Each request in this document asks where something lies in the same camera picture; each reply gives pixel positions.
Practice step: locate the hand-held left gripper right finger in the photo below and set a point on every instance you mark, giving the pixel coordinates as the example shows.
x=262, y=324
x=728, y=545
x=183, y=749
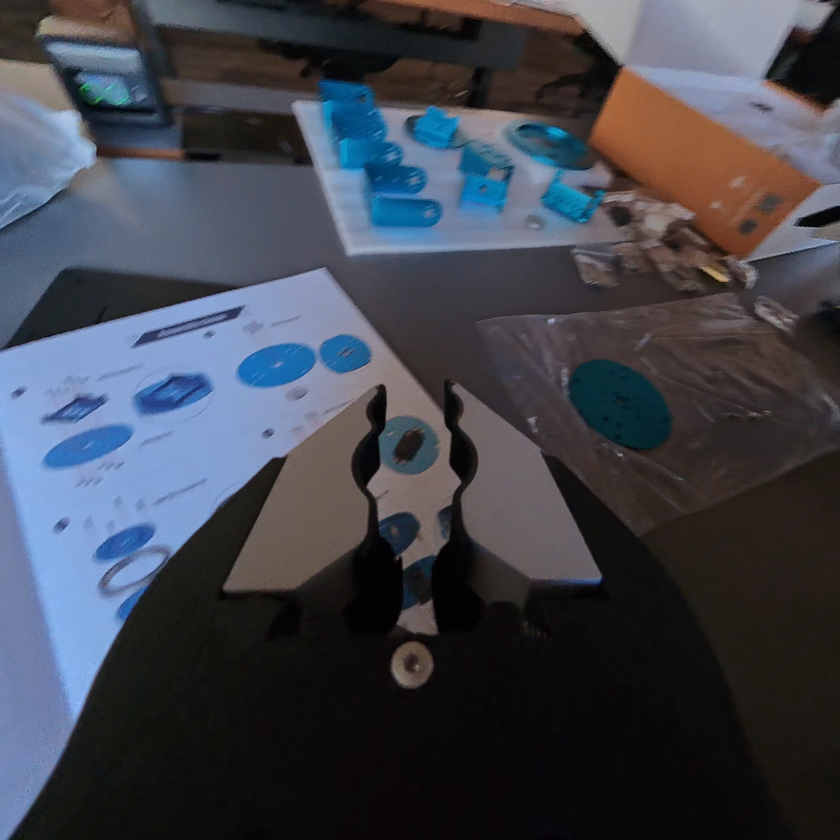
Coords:
x=525, y=525

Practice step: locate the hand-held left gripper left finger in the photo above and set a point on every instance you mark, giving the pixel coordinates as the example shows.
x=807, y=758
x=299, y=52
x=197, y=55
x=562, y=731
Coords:
x=302, y=525

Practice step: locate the teal round metal plate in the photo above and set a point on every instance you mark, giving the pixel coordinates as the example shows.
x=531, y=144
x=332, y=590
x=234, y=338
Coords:
x=620, y=403

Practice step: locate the silver round disc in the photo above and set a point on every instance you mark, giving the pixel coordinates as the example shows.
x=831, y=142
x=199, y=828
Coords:
x=536, y=222

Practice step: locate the white printed instruction sheet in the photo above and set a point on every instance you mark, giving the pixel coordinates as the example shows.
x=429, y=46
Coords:
x=216, y=459

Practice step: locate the large clear plastic bag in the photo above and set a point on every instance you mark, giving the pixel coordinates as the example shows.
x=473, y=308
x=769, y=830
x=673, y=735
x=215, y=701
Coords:
x=722, y=367

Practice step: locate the white foam sheet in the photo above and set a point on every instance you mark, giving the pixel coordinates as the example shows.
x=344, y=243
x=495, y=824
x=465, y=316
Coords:
x=328, y=223

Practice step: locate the pile of clear hardware packets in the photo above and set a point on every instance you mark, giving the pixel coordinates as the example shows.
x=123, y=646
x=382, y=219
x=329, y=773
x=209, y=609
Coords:
x=656, y=249

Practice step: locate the black flat board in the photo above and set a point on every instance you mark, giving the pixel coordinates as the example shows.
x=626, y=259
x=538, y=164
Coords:
x=98, y=295

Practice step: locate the cluster of blue brackets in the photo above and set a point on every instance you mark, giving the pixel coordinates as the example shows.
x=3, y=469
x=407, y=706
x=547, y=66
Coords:
x=394, y=211

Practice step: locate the orange cardboard box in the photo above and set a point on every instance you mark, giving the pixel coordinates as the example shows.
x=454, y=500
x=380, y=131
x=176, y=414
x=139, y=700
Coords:
x=669, y=151

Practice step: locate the white plastic bag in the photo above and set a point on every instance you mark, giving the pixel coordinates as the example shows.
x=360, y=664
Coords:
x=33, y=157

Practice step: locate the black device green display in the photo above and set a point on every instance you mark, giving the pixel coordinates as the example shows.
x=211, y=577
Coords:
x=105, y=85

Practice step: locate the wooden edged background table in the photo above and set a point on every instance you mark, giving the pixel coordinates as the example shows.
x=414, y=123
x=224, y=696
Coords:
x=328, y=33

